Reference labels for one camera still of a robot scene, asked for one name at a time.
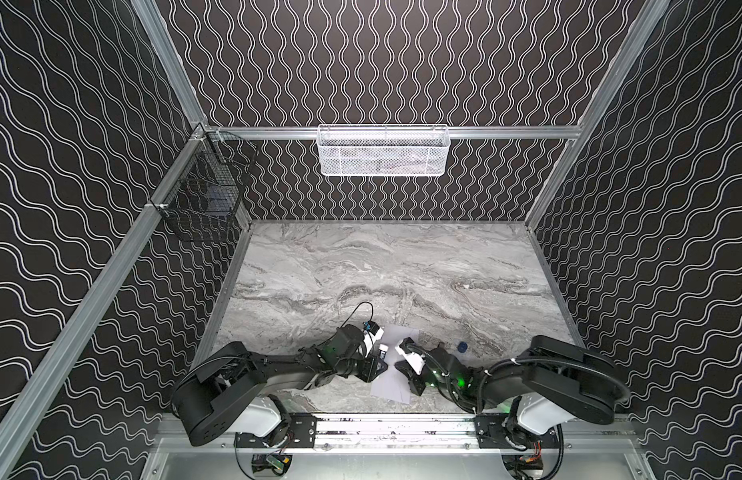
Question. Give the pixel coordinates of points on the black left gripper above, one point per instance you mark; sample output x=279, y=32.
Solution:
x=372, y=363

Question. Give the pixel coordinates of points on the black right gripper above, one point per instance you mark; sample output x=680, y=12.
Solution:
x=419, y=375

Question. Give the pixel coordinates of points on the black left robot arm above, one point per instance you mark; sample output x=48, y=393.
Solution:
x=236, y=385

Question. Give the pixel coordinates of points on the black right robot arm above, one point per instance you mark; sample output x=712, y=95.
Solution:
x=549, y=383

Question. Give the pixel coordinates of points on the aluminium back crossbar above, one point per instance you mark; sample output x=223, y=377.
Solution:
x=453, y=132

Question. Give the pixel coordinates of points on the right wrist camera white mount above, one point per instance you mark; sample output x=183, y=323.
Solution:
x=411, y=353

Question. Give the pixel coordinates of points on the white wire mesh basket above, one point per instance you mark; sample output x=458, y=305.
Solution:
x=374, y=150

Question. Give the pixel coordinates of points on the black wire basket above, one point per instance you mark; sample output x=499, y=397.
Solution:
x=205, y=204

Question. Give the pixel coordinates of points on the aluminium left side rail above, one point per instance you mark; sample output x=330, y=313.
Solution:
x=27, y=412

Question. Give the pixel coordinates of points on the aluminium corner post right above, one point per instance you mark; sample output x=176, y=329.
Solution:
x=632, y=45

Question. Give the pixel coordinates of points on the aluminium corner post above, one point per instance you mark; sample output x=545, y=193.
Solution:
x=156, y=29
x=632, y=45

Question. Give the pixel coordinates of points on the aluminium corner post left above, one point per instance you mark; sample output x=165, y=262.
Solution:
x=156, y=29

